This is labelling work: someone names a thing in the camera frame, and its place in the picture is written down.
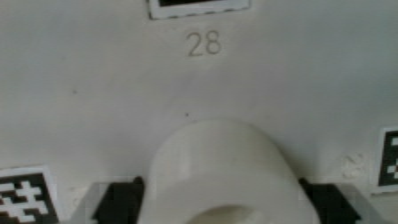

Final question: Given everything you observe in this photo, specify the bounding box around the gripper silver black-tipped right finger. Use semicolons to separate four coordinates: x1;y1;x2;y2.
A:
298;178;380;224

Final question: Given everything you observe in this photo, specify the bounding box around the white cylindrical table leg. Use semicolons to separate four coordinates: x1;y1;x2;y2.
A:
138;120;320;224

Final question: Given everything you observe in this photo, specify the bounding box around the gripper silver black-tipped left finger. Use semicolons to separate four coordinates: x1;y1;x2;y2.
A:
69;176;145;224

